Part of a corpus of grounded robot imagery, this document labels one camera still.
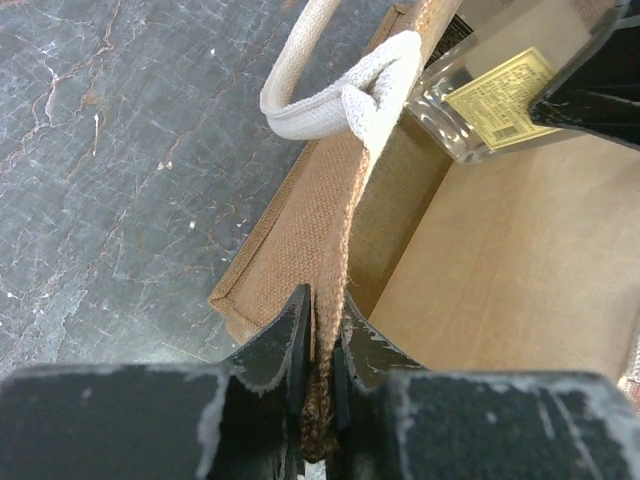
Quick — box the square bottle dark cap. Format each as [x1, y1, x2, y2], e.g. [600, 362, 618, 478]
[406, 0, 616, 163]
[424, 15, 474, 69]

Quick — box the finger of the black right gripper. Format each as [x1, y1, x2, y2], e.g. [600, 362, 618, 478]
[528, 14, 639, 149]

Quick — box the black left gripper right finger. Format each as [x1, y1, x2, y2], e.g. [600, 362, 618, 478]
[327, 300, 639, 479]

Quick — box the square bottle front dark cap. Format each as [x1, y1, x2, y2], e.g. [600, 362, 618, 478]
[406, 0, 616, 163]

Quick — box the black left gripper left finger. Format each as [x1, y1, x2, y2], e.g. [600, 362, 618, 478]
[1, 285, 311, 479]

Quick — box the brown canvas tote bag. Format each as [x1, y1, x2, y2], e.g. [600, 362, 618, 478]
[209, 1, 639, 468]

